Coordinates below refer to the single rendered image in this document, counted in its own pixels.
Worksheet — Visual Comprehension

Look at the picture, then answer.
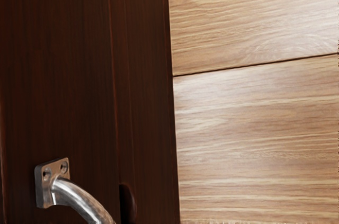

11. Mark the dark brown wooden cabinet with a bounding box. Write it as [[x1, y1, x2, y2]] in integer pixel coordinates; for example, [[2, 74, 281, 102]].
[[0, 0, 181, 224]]

